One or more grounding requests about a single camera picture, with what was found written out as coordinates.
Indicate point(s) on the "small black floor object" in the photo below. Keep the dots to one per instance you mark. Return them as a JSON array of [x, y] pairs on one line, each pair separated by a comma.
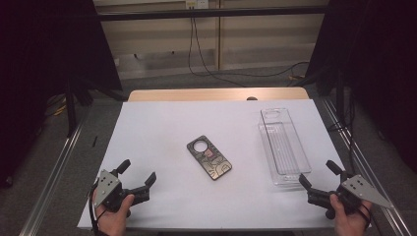
[[94, 141]]

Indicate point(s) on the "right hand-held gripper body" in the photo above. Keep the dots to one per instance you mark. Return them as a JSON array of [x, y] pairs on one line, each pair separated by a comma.
[[357, 190]]

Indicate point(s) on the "person's left hand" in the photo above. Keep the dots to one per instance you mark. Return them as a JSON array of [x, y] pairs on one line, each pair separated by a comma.
[[114, 223]]

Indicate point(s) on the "black curtain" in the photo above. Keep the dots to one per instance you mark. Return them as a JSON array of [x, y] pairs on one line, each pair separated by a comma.
[[39, 65], [377, 49]]

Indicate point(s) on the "person's right hand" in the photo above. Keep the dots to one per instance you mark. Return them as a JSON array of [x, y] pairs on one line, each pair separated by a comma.
[[350, 224]]

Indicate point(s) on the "light wooden table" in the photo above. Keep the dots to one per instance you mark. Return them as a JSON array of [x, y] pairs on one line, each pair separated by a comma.
[[196, 94]]

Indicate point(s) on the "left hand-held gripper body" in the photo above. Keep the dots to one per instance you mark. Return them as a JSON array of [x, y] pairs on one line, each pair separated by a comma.
[[106, 188]]

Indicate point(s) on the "white table board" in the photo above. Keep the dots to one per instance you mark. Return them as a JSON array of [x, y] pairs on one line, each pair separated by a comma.
[[157, 131]]

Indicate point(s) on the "dark patterned phone case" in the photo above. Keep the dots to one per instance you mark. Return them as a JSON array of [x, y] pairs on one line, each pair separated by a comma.
[[216, 165]]

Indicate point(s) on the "black metal stand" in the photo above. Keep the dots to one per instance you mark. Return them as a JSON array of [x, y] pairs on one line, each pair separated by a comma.
[[70, 111]]

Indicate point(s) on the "dark round table grommet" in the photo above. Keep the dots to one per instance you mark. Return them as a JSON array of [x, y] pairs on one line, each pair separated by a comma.
[[251, 98]]

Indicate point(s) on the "clear plastic packaging tray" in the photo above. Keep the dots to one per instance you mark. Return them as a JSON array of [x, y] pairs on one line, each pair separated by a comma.
[[285, 147]]

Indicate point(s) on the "metal floor rail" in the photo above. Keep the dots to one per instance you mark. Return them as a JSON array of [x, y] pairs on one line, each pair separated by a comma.
[[362, 164], [49, 190]]

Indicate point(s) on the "white wall socket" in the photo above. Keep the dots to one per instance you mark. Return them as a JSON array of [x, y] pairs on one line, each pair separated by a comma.
[[196, 4]]

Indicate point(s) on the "black horizontal bar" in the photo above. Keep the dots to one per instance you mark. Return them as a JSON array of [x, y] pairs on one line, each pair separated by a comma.
[[209, 13]]

